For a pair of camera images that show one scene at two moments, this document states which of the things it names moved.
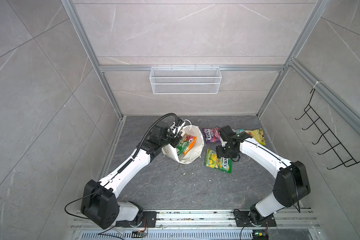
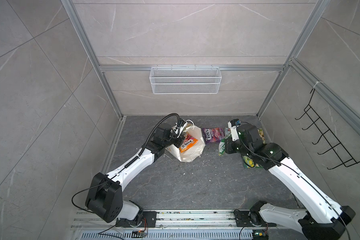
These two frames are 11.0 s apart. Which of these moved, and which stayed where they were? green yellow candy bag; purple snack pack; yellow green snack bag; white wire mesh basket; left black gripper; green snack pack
Moved: green yellow candy bag; green snack pack
Stayed: white wire mesh basket; purple snack pack; left black gripper; yellow green snack bag
